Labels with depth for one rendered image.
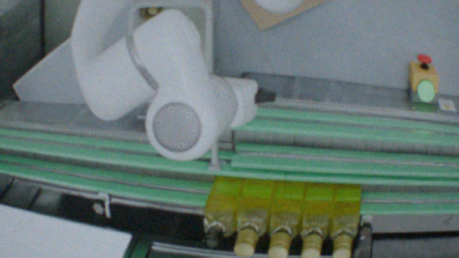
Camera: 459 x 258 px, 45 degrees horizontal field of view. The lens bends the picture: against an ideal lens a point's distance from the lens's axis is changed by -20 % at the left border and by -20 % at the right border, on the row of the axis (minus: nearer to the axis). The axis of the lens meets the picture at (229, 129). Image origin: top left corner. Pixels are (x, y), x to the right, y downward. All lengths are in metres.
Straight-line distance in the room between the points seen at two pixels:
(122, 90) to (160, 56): 0.05
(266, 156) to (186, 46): 0.63
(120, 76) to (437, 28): 0.85
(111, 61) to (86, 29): 0.08
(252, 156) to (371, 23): 0.38
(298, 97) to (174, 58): 0.65
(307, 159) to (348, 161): 0.08
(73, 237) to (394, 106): 0.74
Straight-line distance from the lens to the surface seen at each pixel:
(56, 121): 1.45
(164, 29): 0.65
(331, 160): 1.25
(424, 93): 1.28
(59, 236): 1.36
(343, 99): 1.28
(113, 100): 0.67
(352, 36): 1.34
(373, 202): 1.31
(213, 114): 0.66
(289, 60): 1.37
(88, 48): 0.72
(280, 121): 1.21
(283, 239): 1.10
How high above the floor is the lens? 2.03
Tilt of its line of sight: 62 degrees down
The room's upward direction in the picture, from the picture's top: 159 degrees counter-clockwise
